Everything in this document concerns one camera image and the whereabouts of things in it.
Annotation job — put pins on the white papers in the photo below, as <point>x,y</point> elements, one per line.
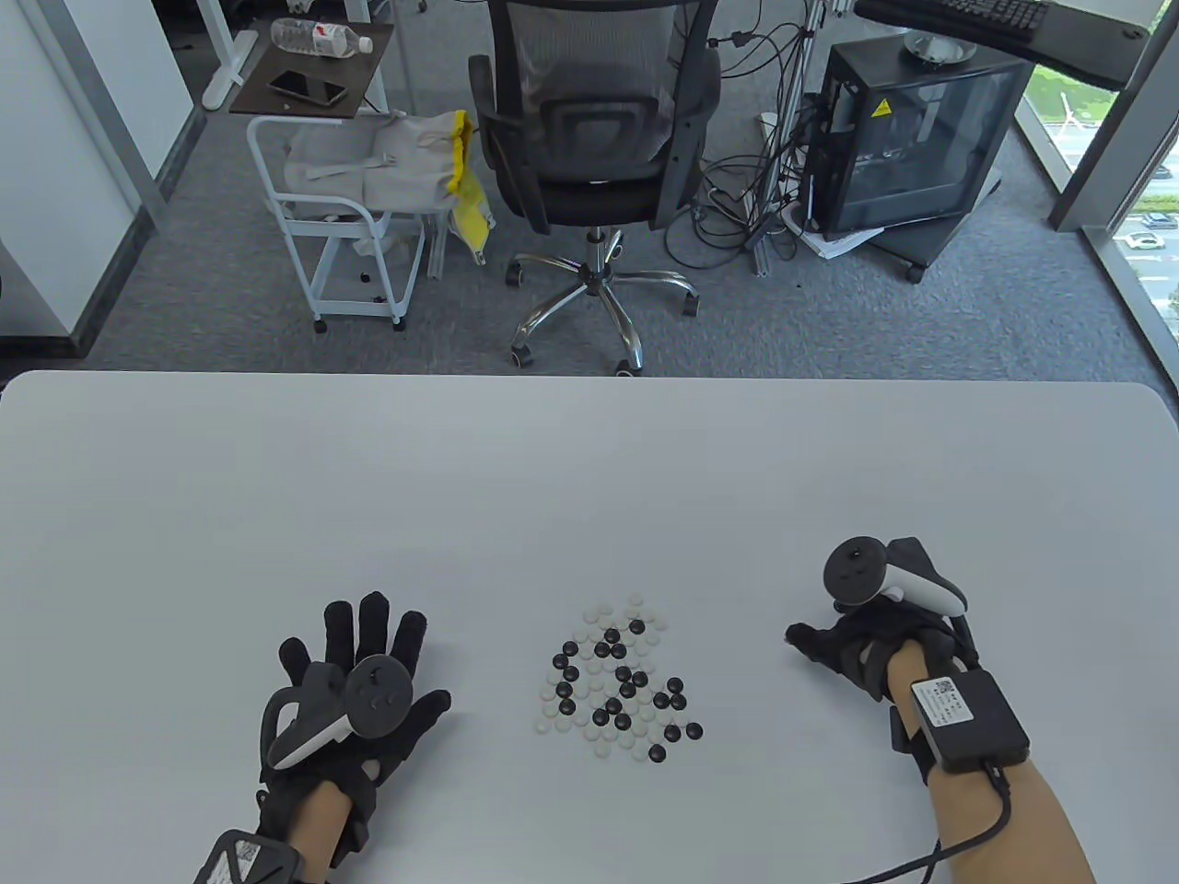
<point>834,247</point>

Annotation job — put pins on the black cross-braced wrist module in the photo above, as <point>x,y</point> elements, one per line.
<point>249,861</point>

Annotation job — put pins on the black mesh office chair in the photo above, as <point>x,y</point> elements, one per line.
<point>589,138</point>

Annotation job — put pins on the black keyboard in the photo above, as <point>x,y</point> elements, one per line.
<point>976,14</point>

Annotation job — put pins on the person's right hand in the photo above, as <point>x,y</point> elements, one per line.
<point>852,649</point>

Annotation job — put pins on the yellow plastic bag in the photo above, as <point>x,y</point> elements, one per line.
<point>470,203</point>

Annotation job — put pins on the black computer tower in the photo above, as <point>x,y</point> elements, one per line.
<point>921,138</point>

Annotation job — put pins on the black labelled wrist box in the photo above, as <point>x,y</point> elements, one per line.
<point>976,723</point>

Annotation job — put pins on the aluminium frame post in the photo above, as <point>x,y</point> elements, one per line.
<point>814,11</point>

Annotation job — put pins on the grey fabric bag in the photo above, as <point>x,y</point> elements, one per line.
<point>396,166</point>

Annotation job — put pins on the black and white VR controller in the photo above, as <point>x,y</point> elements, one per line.
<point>852,571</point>
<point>376,695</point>

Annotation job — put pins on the black smartphone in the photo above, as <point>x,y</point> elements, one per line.
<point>309,87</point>

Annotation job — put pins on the person's left hand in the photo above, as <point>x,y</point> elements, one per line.
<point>396,738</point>

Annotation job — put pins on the pile of mixed go stones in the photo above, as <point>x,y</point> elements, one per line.
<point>627,689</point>

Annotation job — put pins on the dark rolling computer stand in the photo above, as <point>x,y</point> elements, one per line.
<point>921,244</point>

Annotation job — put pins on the white metal cart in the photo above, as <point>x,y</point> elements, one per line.
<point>313,214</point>

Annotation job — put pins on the person's right forearm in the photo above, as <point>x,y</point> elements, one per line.
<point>1022,829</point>

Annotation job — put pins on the white power strip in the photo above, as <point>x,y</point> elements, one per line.
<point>767,120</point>

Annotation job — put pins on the clear plastic water bottle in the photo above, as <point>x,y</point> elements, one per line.
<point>313,37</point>

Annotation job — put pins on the silver bowl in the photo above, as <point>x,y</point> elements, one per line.
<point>939,48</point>

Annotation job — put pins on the brown side table top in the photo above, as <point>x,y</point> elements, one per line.
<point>368,83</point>

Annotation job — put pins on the white desk leg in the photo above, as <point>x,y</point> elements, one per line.
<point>226,78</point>

